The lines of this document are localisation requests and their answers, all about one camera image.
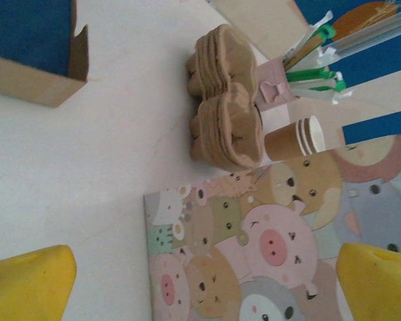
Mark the aluminium frame post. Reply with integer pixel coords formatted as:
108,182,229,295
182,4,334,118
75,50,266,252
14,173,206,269
320,5,401,66

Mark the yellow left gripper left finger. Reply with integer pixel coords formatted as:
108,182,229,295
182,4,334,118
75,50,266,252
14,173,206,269
0,244,78,321

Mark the stack of brown paper cups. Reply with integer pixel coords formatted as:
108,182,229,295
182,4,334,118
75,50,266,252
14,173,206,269
263,115,326,162

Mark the cardboard napkin box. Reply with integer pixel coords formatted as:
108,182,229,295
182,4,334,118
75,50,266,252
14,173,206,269
0,0,90,110

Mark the green tipped wrapped straw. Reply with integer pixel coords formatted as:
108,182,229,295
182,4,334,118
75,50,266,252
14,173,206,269
285,66,335,83
283,9,337,73

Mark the pink straw holder cup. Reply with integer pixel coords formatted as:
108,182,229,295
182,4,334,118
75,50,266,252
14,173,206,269
255,56,305,111

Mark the stack of pulp cup carriers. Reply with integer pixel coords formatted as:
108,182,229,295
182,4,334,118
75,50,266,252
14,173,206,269
186,22,265,170

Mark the white animal print paper bag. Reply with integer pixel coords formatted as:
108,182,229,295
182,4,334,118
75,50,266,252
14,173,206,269
142,133,401,321

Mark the dark blue napkin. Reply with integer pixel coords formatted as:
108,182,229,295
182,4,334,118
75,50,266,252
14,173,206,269
0,0,73,76

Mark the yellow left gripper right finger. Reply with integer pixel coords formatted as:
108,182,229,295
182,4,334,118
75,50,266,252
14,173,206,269
336,243,401,321

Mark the white paper straw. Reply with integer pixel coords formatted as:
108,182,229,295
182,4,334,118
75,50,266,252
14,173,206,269
293,78,348,96
299,88,352,105

